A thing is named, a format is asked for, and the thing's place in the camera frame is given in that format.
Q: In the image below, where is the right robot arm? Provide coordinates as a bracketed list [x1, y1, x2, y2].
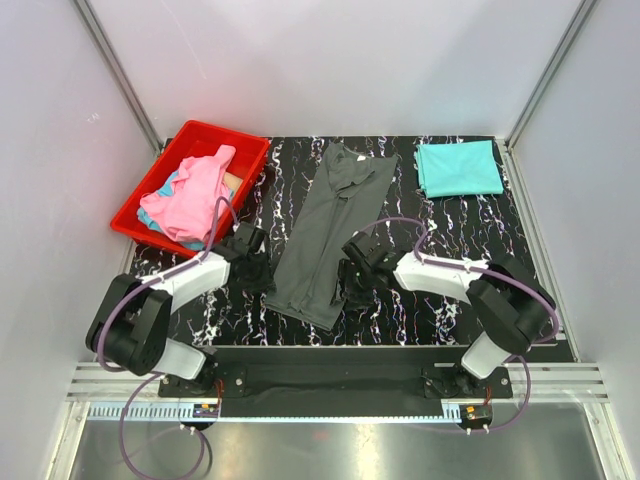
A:
[338, 232, 559, 399]

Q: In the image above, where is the right aluminium frame post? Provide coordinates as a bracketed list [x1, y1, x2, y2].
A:
[505, 0, 599, 149]

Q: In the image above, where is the aluminium cross rail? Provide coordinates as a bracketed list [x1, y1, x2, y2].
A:
[47, 362, 640, 480]

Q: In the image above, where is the pink t-shirt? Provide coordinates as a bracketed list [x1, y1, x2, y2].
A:
[139, 145, 241, 244]

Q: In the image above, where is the left aluminium frame post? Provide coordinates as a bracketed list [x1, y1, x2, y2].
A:
[71, 0, 164, 154]

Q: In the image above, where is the red plastic bin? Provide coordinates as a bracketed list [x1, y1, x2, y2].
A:
[111, 120, 270, 257]

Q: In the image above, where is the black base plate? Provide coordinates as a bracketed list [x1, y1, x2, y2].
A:
[158, 346, 513, 421]

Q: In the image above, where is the dark grey t-shirt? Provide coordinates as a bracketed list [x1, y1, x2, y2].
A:
[265, 143, 398, 330]

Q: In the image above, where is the folded teal t-shirt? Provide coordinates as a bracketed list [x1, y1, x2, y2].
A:
[415, 140, 504, 198]

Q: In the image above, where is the aluminium frame post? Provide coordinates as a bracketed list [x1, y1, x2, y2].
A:
[71, 0, 164, 154]
[505, 0, 599, 149]

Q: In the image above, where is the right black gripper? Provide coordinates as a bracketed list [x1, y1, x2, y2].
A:
[330, 258, 376, 311]

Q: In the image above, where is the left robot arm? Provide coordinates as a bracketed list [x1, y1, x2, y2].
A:
[85, 223, 273, 396]

